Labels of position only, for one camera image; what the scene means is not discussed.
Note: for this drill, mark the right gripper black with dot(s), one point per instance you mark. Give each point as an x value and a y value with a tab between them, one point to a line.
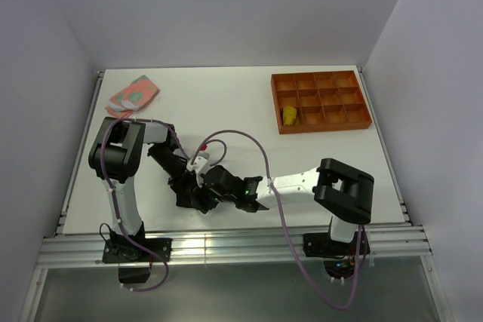
203	182

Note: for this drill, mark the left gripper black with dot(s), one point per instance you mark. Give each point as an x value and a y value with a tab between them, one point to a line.
183	172

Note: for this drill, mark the black sock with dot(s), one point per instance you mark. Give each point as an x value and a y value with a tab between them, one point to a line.
195	197

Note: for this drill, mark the yellow sock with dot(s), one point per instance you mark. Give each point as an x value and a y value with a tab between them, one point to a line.
290	116

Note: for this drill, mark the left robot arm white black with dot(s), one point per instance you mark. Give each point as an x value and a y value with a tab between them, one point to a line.
115	156

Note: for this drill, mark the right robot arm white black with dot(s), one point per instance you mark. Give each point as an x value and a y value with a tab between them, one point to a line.
344	191

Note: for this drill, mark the pink green patterned socks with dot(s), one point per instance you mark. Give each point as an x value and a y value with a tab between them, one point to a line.
138	94

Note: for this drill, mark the orange compartment tray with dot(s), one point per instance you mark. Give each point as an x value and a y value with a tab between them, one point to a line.
325	101

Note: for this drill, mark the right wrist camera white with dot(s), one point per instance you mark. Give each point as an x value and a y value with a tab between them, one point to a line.
199	164

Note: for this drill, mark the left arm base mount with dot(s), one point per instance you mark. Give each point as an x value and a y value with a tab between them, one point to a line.
135	261

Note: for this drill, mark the aluminium frame rail front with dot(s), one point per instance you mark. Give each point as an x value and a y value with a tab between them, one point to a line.
242	246

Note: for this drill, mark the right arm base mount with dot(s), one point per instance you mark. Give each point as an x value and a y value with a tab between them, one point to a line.
338	258

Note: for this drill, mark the aluminium side rail right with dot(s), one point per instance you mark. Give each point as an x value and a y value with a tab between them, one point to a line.
383	144

